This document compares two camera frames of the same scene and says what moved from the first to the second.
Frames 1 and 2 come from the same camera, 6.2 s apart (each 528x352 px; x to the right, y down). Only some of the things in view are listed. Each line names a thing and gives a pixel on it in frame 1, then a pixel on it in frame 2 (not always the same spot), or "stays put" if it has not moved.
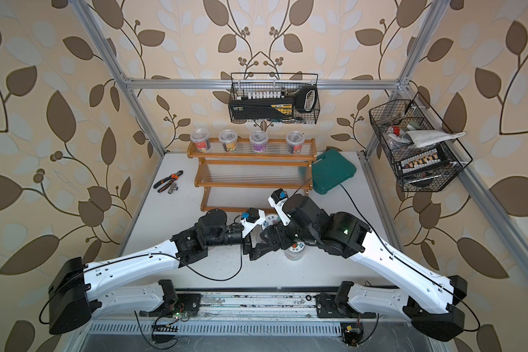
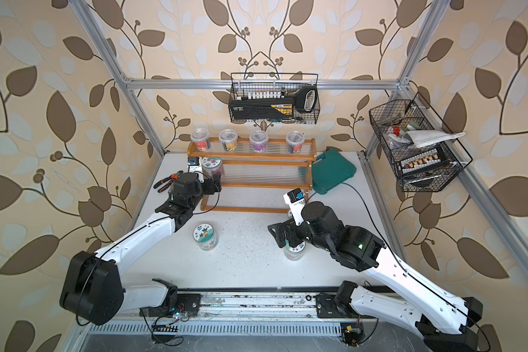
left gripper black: (259, 252) to (212, 186)
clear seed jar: (295, 140) stays put
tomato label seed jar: (295, 251) stays put
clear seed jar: (228, 138) stays put
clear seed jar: (200, 138) stays put
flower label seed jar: (270, 219) to (211, 165)
